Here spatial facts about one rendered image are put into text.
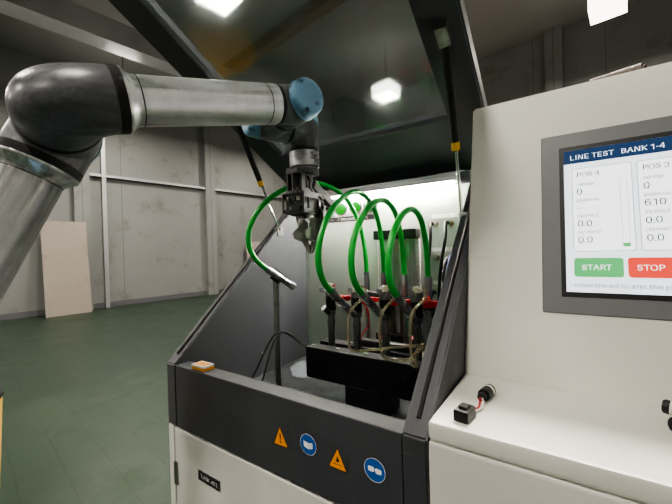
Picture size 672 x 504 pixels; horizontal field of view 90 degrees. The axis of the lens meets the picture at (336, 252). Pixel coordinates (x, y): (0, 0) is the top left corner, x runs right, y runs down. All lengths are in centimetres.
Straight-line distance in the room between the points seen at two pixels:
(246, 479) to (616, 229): 87
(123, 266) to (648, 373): 978
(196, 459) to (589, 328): 89
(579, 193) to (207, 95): 68
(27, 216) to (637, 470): 87
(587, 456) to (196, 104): 72
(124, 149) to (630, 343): 1018
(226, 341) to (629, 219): 98
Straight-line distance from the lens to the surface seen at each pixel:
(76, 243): 946
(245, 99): 67
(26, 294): 963
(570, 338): 74
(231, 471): 92
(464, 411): 56
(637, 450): 60
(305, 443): 72
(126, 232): 999
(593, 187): 79
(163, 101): 62
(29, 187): 70
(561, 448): 56
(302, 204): 82
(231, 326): 108
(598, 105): 86
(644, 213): 77
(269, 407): 75
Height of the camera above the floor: 123
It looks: level
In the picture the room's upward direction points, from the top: 2 degrees counter-clockwise
